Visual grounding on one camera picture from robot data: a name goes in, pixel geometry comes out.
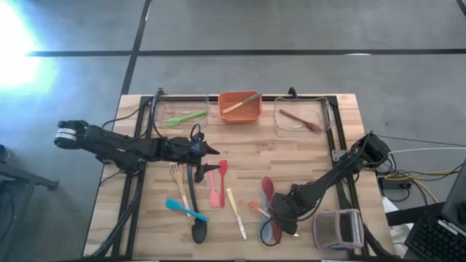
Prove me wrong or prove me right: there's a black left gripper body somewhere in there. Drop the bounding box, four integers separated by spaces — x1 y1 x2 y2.
162 132 205 183

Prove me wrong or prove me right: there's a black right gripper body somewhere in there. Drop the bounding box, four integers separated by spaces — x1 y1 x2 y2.
271 191 303 219

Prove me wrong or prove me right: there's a red silicone spatula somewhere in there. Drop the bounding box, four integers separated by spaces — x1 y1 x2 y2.
217 159 229 209

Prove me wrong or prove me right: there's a wooden slotted spatula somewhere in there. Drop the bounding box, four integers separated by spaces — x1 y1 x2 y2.
168 162 196 227

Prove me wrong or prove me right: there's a red slotted spoon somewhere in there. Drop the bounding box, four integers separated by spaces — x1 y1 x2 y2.
261 176 283 245

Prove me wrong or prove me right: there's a green silicone spatula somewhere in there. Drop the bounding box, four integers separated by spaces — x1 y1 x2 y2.
165 109 209 127

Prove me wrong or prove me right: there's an orange-handled table knife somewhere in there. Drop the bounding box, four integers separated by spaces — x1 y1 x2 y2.
249 201 300 238

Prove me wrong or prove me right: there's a pink silicone spatula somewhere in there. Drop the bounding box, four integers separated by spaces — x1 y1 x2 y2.
207 161 221 209

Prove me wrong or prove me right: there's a blue-grey silicone spoon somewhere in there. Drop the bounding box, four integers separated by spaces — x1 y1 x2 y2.
257 192 275 245

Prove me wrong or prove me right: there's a cream-handled table knife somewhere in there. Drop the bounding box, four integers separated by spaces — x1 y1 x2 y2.
225 187 248 242

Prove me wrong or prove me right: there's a tan-handled table knife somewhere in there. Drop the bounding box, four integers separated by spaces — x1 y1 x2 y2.
221 92 263 114

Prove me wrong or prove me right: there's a teal silicone spatula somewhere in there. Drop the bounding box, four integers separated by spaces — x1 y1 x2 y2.
165 197 210 223

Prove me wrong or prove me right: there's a large black spoon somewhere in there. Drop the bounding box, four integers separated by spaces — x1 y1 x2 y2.
186 164 208 245

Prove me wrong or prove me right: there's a brown-handled metal spoon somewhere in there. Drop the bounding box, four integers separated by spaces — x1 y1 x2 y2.
278 108 324 132

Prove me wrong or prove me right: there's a clear plastic bin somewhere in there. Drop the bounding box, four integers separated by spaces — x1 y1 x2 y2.
152 92 210 129
273 95 334 138

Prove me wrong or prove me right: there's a pink box grater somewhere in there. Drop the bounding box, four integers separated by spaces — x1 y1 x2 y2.
312 208 365 252

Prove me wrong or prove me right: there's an orange plastic bin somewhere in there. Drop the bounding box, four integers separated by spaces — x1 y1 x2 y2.
217 90 264 124

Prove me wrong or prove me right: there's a white crumpled sheet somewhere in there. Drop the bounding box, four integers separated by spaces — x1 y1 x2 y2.
382 196 414 258

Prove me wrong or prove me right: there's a black power box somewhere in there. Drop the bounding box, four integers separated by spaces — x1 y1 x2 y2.
378 176 403 191

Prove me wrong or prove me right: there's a black floor stand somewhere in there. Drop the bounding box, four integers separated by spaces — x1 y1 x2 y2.
0 143 60 262

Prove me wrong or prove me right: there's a black keyboard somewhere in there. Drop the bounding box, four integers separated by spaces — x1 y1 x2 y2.
403 210 466 262

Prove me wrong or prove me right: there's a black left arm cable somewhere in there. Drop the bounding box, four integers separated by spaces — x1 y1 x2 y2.
159 123 202 146

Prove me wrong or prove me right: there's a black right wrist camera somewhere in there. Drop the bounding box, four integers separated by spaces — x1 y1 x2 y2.
280 217 302 236

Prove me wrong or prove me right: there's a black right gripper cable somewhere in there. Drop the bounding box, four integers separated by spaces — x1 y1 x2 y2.
258 216 288 247

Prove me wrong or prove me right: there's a black table frame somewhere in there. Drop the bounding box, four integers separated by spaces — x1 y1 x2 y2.
84 87 398 260

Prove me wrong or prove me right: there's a yellow cable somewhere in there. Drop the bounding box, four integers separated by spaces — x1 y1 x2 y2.
384 170 462 205

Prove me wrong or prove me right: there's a white cable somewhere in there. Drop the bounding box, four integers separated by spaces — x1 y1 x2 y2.
387 146 466 157

